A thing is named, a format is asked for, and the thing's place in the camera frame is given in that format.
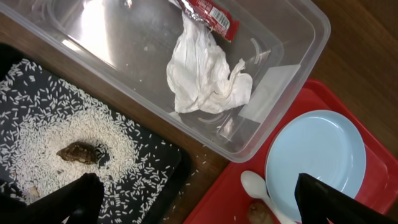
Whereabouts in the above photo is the brown food scrap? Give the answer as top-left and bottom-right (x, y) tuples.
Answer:
(56, 141), (97, 165)

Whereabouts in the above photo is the brown carrot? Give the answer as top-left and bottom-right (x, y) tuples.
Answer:
(247, 202), (274, 224)

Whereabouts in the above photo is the light blue plate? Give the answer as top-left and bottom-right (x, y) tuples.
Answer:
(265, 110), (366, 222)

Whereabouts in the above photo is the red plastic tray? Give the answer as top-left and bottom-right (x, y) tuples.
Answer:
(185, 80), (397, 223)

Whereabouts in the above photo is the white plastic spoon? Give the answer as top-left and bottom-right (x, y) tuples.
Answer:
(241, 170), (296, 224)

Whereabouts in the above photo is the white napkin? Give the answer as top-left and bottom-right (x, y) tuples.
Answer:
(166, 14), (252, 114)

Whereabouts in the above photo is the clear plastic waste bin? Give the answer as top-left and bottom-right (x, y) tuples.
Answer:
(1, 0), (331, 163)

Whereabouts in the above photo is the white rice pile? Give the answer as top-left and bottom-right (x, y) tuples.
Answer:
(0, 57), (181, 224)

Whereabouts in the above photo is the red snack wrapper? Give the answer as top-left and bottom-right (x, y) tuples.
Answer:
(170, 0), (239, 42)

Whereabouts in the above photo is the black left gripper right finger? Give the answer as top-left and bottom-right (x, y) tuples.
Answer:
(295, 173), (397, 224)

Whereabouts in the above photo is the black waste tray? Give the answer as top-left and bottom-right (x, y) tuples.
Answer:
(0, 42), (193, 224)

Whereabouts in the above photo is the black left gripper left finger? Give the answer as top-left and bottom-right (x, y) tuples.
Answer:
(1, 173), (104, 223)

